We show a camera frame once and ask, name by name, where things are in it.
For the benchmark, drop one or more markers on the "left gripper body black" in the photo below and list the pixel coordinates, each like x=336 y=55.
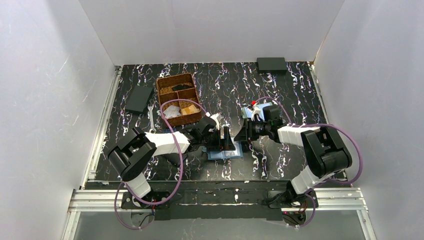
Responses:
x=215 y=139

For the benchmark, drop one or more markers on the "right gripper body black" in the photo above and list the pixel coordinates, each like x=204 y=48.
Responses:
x=248 y=130

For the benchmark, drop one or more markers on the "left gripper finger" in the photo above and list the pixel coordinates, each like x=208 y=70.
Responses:
x=227 y=143
x=214 y=141

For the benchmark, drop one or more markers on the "blue card holder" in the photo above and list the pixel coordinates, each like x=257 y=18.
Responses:
x=220 y=155

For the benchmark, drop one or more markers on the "white credit card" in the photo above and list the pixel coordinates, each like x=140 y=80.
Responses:
x=172 y=116
x=172 y=110

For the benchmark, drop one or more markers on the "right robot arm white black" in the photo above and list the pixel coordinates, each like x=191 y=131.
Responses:
x=325 y=151

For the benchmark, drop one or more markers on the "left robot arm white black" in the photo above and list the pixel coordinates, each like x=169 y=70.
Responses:
x=132 y=152

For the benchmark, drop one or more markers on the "teal open card holder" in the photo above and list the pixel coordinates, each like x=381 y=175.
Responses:
x=246 y=113

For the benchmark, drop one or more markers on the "black card in basket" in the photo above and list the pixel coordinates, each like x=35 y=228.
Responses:
x=181 y=87

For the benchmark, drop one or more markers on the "tan item in basket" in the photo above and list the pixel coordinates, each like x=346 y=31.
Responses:
x=192 y=109

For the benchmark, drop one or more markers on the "silver wrench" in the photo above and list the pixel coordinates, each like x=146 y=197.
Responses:
x=152 y=128

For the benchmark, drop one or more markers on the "brown wicker divided basket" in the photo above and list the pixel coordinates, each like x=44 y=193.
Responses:
x=182 y=99

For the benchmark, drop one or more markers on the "black box back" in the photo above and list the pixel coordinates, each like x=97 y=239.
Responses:
x=271 y=65

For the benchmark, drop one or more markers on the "black box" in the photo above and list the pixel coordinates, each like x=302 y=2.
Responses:
x=139 y=99
x=271 y=65

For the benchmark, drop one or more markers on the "black box left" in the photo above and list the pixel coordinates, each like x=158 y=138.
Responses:
x=139 y=99

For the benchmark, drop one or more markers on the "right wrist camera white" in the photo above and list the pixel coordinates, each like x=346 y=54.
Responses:
x=255 y=112

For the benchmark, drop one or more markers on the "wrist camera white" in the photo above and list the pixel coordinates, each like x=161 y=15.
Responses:
x=255 y=112
x=216 y=117

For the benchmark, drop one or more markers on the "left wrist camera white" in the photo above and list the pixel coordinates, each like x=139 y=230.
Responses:
x=216 y=117

